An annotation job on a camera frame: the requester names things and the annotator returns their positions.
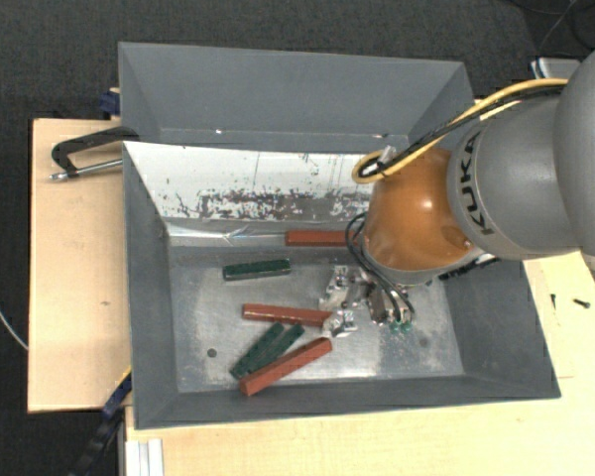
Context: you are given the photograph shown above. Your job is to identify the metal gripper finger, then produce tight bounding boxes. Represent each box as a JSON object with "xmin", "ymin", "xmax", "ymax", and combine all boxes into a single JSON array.
[
  {"xmin": 318, "ymin": 265, "xmax": 366, "ymax": 311},
  {"xmin": 321, "ymin": 308, "xmax": 359, "ymax": 341}
]

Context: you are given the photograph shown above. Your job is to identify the dark green flat block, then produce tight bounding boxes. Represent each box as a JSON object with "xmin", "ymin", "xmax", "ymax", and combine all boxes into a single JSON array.
[
  {"xmin": 229, "ymin": 321, "xmax": 286, "ymax": 378},
  {"xmin": 239, "ymin": 323, "xmax": 306, "ymax": 381},
  {"xmin": 221, "ymin": 258, "xmax": 294, "ymax": 283}
]

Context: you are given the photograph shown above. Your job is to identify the red-brown flat block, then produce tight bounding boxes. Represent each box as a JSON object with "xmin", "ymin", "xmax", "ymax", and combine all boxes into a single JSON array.
[
  {"xmin": 241, "ymin": 302, "xmax": 334, "ymax": 329},
  {"xmin": 238, "ymin": 336, "xmax": 334, "ymax": 399},
  {"xmin": 284, "ymin": 229, "xmax": 361, "ymax": 248}
]

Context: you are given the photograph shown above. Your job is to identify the pale wood flat board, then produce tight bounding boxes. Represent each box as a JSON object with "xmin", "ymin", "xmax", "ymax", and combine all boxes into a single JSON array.
[{"xmin": 27, "ymin": 116, "xmax": 133, "ymax": 415}]

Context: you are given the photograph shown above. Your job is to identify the grey metal bin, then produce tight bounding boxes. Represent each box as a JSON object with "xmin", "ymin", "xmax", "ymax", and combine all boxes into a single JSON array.
[{"xmin": 116, "ymin": 41, "xmax": 562, "ymax": 430}]

